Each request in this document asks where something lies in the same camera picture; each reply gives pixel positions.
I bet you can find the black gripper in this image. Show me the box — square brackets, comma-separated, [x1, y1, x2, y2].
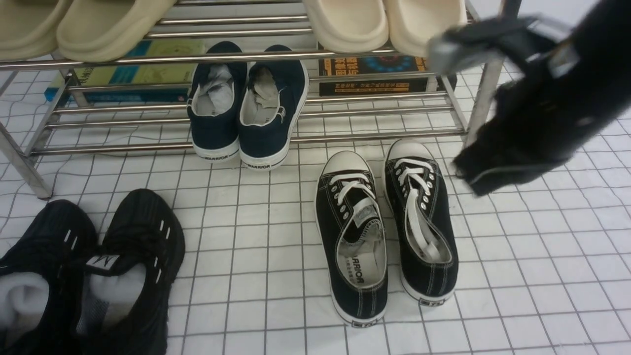
[453, 59, 617, 198]

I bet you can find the black canvas sneaker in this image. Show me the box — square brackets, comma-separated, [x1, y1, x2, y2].
[382, 139, 459, 307]
[314, 150, 388, 327]

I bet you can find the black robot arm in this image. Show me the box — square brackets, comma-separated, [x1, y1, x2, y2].
[445, 0, 631, 196]

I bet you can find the silver metal shoe rack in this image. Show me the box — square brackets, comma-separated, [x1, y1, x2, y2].
[1, 0, 505, 200]

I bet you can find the navy slip-on shoe right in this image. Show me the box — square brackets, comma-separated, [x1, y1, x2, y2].
[238, 59, 310, 171]

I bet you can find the navy slip-on shoe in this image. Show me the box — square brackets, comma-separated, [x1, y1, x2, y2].
[186, 62, 248, 163]
[238, 59, 310, 171]

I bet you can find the navy slip-on shoe left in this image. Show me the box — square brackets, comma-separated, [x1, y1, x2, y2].
[186, 62, 248, 163]

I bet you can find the cream slipper right of pair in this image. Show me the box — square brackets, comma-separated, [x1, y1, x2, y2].
[384, 0, 467, 58]

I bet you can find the cream slipper of pair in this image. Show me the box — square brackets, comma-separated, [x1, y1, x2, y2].
[384, 0, 467, 58]
[302, 0, 388, 53]

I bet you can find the cream slipper left of pair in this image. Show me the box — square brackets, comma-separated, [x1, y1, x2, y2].
[302, 0, 388, 53]

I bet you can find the yellow and blue book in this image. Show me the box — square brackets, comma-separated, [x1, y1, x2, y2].
[74, 39, 206, 104]

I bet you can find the black mesh sneaker right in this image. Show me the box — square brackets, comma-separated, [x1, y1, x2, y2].
[70, 189, 185, 355]

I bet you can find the black mesh sneaker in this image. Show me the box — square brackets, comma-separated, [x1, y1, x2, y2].
[0, 200, 98, 355]
[70, 189, 185, 355]

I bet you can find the khaki slipper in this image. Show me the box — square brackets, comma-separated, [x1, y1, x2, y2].
[56, 0, 176, 63]
[0, 0, 73, 61]

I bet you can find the khaki slipper far left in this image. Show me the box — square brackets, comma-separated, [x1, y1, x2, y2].
[0, 0, 73, 61]

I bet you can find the black mesh sneaker left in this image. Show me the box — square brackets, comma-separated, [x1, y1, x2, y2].
[0, 200, 98, 355]

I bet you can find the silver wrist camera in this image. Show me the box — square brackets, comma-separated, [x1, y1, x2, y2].
[426, 15, 573, 75]

